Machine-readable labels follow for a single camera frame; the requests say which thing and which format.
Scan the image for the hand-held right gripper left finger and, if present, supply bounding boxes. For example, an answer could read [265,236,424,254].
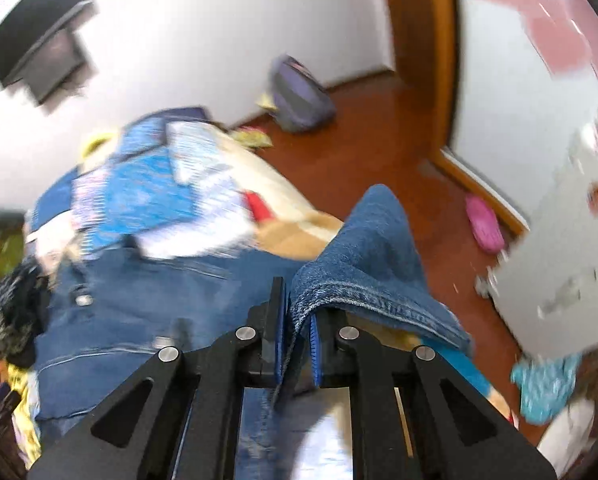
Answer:
[26,276,287,480]

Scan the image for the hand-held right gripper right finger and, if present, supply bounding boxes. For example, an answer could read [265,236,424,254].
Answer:
[309,310,557,480]

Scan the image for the blue denim jeans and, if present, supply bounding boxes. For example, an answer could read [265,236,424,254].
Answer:
[31,184,472,480]

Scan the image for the dark patterned clothes pile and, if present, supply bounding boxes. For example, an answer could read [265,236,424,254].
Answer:
[0,260,50,368]

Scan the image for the small red item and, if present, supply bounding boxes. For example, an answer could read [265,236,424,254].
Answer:
[244,191,272,223]

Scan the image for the pink slipper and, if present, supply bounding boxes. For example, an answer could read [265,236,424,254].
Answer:
[465,195,506,253]

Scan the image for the blue patchwork blanket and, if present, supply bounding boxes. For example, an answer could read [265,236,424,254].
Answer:
[26,107,517,428]

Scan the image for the teal patterned cloth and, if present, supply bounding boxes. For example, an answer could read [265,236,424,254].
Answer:
[510,355,582,423]

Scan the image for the purple backpack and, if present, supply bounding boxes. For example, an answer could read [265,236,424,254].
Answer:
[269,55,337,134]

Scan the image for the yellow printed cloth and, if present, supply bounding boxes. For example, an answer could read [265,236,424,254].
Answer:
[4,365,42,466]

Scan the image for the white cloth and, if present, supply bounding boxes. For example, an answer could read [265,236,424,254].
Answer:
[536,400,598,476]

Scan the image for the white cabinet with stickers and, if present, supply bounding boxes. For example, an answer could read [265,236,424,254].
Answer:
[474,102,598,361]

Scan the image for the yellow tube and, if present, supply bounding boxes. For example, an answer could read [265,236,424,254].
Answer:
[81,132,120,158]

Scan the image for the dark green cloth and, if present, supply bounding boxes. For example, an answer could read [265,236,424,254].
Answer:
[0,208,27,242]

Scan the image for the wooden door frame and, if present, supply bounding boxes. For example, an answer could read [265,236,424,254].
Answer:
[379,0,527,236]

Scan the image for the black wall television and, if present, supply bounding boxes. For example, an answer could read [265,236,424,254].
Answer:
[0,0,97,108]

